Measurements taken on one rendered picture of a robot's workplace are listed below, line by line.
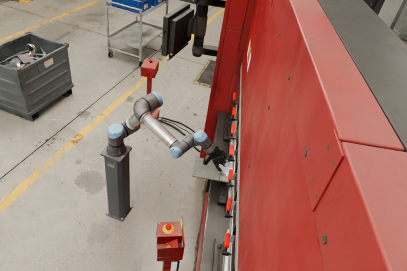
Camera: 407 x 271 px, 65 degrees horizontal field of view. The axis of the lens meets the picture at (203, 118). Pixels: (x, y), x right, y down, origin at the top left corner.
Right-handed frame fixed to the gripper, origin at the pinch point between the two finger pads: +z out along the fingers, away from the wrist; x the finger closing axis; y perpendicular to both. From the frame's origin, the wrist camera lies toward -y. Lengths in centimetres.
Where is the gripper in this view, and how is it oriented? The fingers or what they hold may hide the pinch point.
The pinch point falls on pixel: (224, 170)
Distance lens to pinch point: 220.8
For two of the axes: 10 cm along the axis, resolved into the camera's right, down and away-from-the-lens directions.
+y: 8.3, -3.9, -3.9
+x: 1.0, -5.9, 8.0
